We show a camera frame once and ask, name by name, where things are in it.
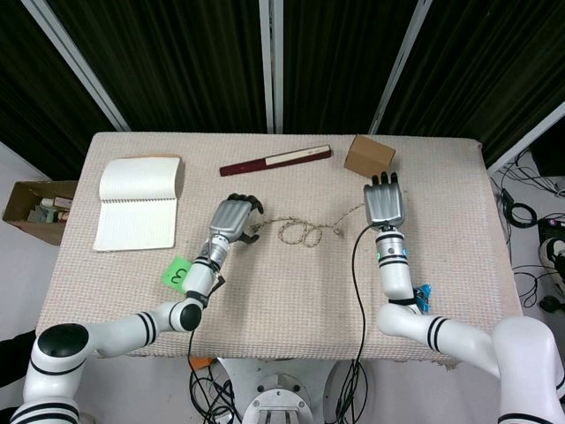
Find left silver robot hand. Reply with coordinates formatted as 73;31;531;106
207;192;267;246

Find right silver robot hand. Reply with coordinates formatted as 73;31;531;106
363;170;407;228

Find thin twine rope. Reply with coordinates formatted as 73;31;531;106
249;201;367;248

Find silver robot base column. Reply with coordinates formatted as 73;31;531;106
211;356;376;424

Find small brown cardboard box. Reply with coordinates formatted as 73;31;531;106
343;134;396;179

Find beige woven tablecloth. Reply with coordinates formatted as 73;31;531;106
34;131;524;367

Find dark red folded fan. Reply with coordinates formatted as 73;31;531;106
219;143;333;178

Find green sticky note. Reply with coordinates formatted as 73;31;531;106
161;255;194;293

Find open spiral lined notebook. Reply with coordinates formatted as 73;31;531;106
92;154;186;253

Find black and white sneaker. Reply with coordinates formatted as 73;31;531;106
537;236;565;269

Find open cardboard box with items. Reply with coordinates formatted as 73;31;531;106
2;179;79;246

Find blue cable clip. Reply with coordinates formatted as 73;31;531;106
414;283;434;313

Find black right hand cable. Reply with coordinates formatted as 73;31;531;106
334;223;376;419

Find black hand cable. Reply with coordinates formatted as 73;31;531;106
187;329;242;424
334;223;376;419

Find white partition frame post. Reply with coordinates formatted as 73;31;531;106
26;0;131;133
368;0;434;135
258;0;285;134
483;100;565;174

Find tangled black floor cables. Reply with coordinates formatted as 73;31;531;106
497;145;565;310

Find black left hand cable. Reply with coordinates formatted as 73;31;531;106
187;329;242;424

